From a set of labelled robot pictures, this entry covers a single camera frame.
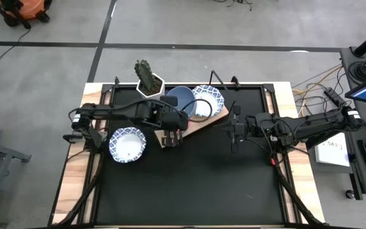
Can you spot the black power strip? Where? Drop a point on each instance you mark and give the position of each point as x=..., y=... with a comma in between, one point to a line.
x=335, y=97

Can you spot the black aluminium table frame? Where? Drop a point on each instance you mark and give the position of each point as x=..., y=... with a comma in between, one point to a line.
x=268, y=88

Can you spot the grey metal stand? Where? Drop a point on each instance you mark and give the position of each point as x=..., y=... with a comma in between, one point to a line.
x=2, y=149

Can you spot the teal plastic bowl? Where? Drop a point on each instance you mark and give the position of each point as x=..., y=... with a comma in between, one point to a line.
x=180, y=98

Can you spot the orange wheeled machine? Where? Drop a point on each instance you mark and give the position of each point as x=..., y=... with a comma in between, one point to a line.
x=30, y=8

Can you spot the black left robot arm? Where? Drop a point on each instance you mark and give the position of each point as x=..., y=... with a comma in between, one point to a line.
x=122, y=111

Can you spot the thin black mount rod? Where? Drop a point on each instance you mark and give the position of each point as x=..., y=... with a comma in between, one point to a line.
x=220, y=81

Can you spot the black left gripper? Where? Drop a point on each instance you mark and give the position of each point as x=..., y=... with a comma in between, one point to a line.
x=174, y=124

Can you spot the blue white patterned bowl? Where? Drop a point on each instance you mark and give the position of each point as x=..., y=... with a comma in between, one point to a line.
x=206, y=100
x=127, y=144

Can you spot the green cactus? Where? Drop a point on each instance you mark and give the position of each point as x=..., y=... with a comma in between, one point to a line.
x=145, y=74

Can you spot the white paper sheet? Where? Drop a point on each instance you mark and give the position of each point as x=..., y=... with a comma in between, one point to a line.
x=332, y=154

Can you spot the black caster wheel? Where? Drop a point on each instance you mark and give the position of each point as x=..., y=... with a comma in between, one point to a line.
x=349, y=194

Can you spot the white hexagonal plant pot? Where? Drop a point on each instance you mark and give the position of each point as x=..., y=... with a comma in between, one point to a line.
x=159, y=92

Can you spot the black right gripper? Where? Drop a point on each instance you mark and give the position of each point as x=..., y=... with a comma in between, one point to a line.
x=238, y=128

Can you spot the small black camera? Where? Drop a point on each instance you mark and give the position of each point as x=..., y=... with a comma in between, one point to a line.
x=237, y=110

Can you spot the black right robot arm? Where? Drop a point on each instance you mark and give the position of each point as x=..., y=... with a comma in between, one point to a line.
x=313, y=124

